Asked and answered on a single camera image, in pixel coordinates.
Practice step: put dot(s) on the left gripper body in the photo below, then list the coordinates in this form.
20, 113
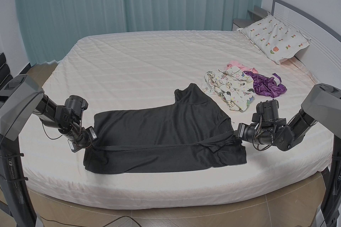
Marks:
81, 139

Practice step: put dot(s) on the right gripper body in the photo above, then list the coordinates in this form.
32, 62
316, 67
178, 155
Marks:
250, 134

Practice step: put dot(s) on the black T-shirt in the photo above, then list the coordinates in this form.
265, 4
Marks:
165, 135

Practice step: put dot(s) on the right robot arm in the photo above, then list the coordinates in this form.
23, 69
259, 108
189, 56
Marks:
317, 106

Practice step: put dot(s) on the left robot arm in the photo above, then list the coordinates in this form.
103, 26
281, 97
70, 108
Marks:
18, 106

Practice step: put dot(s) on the bed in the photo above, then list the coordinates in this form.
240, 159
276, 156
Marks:
149, 66

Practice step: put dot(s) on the white printed garment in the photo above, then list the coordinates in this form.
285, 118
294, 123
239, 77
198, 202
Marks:
231, 87

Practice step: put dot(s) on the purple satin garment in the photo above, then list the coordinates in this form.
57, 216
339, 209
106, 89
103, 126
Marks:
266, 86

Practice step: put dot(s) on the pink garment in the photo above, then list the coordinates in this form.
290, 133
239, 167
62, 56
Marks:
234, 64

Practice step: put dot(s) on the white printed pillow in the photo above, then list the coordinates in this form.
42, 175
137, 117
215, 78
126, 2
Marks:
274, 34

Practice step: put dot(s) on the grey bedside table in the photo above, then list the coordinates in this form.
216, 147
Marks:
243, 23

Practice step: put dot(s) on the blue-green curtain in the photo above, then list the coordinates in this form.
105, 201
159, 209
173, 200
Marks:
80, 7

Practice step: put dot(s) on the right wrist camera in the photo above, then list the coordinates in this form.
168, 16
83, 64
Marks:
241, 130

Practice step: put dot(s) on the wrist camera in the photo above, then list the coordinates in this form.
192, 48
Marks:
241, 130
93, 134

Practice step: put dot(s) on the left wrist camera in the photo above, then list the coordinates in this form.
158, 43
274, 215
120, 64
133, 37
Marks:
93, 134

